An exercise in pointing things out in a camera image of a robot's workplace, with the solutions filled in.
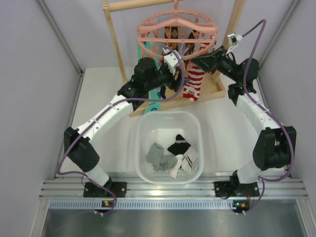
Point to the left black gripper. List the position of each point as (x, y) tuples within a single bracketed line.
[(173, 84)]

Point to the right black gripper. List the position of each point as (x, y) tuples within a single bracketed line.
[(209, 62)]

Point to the pink round clip hanger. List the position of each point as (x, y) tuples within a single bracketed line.
[(191, 33)]

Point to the black striped sock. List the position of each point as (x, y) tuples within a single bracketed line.
[(180, 146)]

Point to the black sock white stripes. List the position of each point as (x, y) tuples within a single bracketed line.
[(162, 92)]

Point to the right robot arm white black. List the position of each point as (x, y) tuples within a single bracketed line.
[(275, 145)]

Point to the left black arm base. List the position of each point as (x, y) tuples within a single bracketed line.
[(117, 188)]

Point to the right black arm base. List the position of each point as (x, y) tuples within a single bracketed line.
[(225, 190)]

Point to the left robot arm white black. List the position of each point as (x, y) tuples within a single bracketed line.
[(78, 142)]

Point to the red white striped sock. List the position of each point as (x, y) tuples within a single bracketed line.
[(195, 75)]

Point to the purple clothes peg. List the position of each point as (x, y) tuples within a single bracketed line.
[(184, 51)]

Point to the green sock right hanging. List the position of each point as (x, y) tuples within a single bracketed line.
[(154, 106)]

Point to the green sock hanging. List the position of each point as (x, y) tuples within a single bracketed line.
[(154, 106), (141, 52)]

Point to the green sock left hanging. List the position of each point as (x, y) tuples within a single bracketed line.
[(141, 52)]

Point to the brown argyle sock hanging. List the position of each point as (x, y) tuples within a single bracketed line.
[(171, 33)]

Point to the white plastic laundry basket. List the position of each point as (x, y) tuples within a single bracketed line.
[(162, 128)]

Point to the grey sock in basket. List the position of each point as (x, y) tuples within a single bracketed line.
[(159, 161)]

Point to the white sock in basket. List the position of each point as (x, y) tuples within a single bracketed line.
[(187, 162)]

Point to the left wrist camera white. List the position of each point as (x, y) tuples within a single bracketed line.
[(172, 59)]

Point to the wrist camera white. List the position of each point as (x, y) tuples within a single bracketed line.
[(172, 59), (233, 40)]

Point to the wooden drying rack frame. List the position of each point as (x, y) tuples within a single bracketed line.
[(211, 86)]

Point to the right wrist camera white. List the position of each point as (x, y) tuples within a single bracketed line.
[(233, 40)]

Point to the aluminium mounting rail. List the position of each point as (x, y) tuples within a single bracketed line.
[(71, 187)]

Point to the perforated grey cable duct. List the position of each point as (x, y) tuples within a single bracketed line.
[(149, 204)]

